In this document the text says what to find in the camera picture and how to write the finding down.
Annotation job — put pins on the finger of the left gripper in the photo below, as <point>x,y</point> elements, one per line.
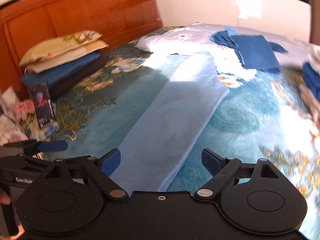
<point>52,146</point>

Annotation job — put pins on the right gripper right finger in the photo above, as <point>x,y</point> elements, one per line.
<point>226,173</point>

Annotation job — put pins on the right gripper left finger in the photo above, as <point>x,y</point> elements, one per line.
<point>90,176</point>

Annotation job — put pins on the light blue towel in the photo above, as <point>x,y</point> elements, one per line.
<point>156,147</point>

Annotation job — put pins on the left hand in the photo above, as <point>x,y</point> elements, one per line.
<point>4,198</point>

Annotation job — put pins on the black smartphone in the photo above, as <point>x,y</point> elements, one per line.
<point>44,108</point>

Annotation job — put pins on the grey floral pillow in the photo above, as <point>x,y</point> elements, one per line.
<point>10,131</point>

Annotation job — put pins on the pink floral cloth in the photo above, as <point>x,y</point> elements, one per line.
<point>24,108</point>

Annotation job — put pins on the dark brown folded blanket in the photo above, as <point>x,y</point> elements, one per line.
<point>63,86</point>

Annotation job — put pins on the teal floral bedspread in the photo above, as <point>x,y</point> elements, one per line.
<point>265,117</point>

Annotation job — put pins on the yellow patterned pillow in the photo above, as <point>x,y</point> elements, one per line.
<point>53,47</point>

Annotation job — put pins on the cream pillow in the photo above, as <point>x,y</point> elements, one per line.
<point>66,57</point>

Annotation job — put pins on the white crumpled cloth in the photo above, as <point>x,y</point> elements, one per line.
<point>227,62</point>

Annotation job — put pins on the dark blue towel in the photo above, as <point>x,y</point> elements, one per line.
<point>253,51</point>

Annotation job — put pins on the white floral quilt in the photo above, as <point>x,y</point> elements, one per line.
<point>194,39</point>

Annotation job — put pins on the folded blue towel stack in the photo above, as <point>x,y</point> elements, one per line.
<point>311,79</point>

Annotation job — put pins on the orange wooden headboard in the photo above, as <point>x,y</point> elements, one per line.
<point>29,22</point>

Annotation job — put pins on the folded white towel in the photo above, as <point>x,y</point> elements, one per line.
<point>314,57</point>

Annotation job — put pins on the white glossy wardrobe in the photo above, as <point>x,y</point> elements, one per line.
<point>282,17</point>

